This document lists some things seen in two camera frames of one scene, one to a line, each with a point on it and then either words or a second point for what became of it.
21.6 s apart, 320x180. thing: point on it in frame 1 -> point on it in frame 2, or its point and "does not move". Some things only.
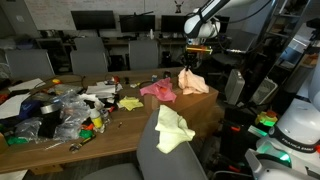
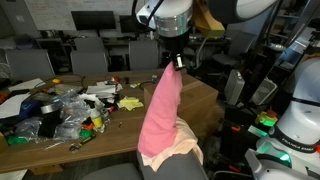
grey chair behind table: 90,56 does not move
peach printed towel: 191,83 -> 184,142
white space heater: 234,86 does not move
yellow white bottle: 97,120 does not move
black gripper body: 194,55 -> 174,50
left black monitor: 93,19 does not move
